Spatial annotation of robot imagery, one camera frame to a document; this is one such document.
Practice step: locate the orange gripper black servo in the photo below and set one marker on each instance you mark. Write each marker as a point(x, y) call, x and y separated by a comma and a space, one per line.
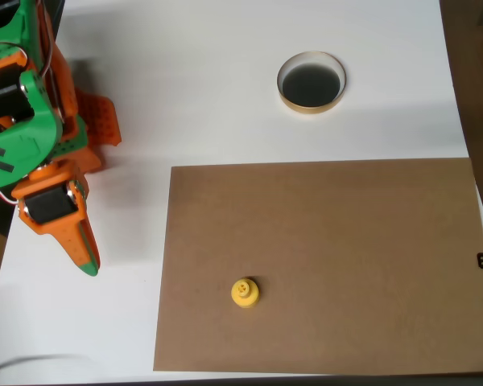
point(50, 206)

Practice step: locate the small yellow plastic knob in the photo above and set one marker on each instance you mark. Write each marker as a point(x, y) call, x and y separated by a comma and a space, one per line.
point(244, 293)

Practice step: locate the orange robot base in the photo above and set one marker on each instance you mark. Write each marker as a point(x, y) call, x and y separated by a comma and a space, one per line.
point(104, 120)

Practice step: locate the green orange robot arm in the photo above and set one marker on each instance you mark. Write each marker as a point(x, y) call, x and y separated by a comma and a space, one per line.
point(24, 136)

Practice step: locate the round dish gold rim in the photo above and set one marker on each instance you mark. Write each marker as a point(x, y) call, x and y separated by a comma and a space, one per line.
point(310, 86)

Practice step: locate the brown rectangular board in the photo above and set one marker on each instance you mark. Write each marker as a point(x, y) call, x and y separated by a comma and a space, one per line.
point(326, 261)

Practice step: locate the small black tag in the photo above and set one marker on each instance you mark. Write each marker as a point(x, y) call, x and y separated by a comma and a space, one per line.
point(482, 260)

